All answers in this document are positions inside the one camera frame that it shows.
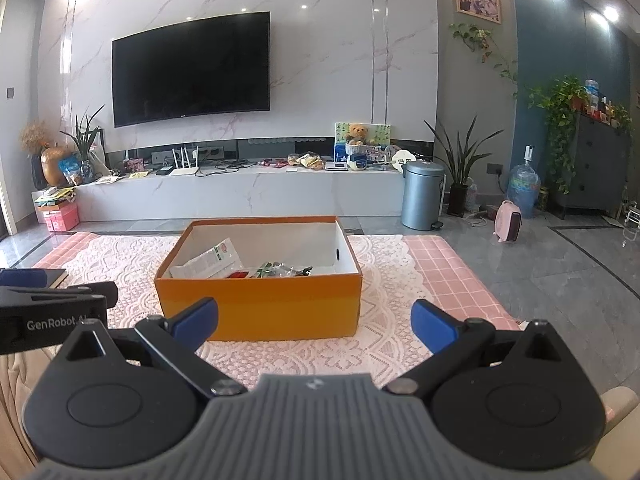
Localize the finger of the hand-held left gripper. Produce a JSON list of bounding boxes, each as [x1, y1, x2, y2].
[[0, 268, 51, 290], [0, 281, 120, 309]]

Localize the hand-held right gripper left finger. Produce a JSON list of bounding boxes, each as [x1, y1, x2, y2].
[[65, 296, 248, 396]]

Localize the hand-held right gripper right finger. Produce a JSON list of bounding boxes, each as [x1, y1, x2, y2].
[[382, 298, 563, 395]]

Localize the white green snack packet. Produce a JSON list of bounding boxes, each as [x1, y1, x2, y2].
[[170, 237, 244, 279]]

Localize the orange cardboard box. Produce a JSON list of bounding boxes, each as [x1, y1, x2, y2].
[[154, 216, 364, 342]]

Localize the clear bag of dark pastry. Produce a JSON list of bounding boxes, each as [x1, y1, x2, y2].
[[270, 262, 313, 278]]

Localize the pink checked table mat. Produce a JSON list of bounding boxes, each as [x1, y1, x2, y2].
[[32, 231, 526, 333]]

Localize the pink box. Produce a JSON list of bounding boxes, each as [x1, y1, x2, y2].
[[42, 202, 81, 232]]

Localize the person's beige trousers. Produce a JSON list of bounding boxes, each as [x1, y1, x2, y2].
[[0, 347, 640, 480]]

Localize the stack of colourful booklets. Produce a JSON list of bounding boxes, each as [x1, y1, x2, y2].
[[34, 186, 77, 210]]

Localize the bronze vase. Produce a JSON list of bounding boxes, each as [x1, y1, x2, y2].
[[40, 144, 68, 188]]

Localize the potted long-leaf plant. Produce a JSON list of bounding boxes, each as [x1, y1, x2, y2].
[[424, 115, 506, 218]]

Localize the pink space heater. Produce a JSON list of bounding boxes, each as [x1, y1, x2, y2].
[[492, 200, 523, 243]]

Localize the blue-grey pedal bin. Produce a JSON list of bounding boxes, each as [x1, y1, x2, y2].
[[401, 161, 446, 232]]

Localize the white marble television console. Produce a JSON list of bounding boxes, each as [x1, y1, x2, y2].
[[75, 157, 406, 223]]

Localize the dried flower bouquet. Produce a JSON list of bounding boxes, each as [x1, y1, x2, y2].
[[19, 119, 51, 191]]

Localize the white router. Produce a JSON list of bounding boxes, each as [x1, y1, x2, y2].
[[170, 146, 201, 177]]

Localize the green plant in glass vase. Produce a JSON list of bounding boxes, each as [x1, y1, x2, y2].
[[60, 105, 107, 183]]

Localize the blue water bottle with pump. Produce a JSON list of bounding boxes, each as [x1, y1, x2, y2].
[[506, 144, 542, 206]]

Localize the pile of yellow snack bags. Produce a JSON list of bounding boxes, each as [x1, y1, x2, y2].
[[287, 152, 323, 171]]

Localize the green picture board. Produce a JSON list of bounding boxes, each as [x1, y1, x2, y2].
[[334, 121, 392, 161]]

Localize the small white rack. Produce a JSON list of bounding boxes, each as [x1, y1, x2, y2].
[[622, 200, 640, 241]]

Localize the black curved television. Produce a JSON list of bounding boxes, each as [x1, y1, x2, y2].
[[111, 11, 272, 128]]

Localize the grey cabinet with plants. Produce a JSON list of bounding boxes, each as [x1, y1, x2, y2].
[[525, 75, 633, 196]]

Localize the row of small bottles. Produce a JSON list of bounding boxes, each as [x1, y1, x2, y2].
[[582, 79, 626, 123]]

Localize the hanging vine plant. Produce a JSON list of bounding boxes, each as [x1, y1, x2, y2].
[[449, 22, 521, 98]]

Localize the tangle of black cables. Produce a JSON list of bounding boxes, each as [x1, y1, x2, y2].
[[195, 159, 256, 177]]

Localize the framed wall picture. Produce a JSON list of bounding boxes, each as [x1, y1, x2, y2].
[[454, 0, 502, 23]]

